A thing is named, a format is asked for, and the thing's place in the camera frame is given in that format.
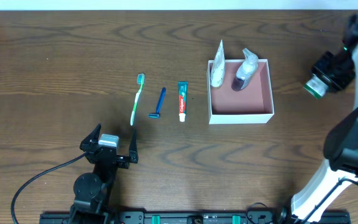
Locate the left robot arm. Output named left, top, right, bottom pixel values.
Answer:
left=67, top=124, right=139, bottom=224

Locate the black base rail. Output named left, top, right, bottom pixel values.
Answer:
left=39, top=208, right=351, bottom=224

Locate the green white toothbrush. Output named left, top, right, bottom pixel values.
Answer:
left=130, top=73, right=145, bottom=126

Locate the Colgate toothpaste tube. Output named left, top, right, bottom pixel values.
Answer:
left=178, top=81, right=188, bottom=122

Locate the clear bottle blue liquid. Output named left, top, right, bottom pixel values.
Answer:
left=231, top=48, right=259, bottom=91

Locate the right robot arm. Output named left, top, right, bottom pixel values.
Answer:
left=276, top=14, right=358, bottom=223

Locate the white floral lotion tube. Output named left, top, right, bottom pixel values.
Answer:
left=210, top=40, right=225, bottom=88

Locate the green white soap packet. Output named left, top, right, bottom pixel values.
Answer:
left=303, top=75, right=329, bottom=99

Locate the white box pink interior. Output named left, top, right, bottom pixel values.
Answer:
left=206, top=59, right=275, bottom=124

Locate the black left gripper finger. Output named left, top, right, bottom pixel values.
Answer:
left=87, top=123, right=101, bottom=144
left=129, top=130, right=138, bottom=159

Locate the blue disposable razor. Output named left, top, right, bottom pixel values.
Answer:
left=148, top=87, right=166, bottom=119

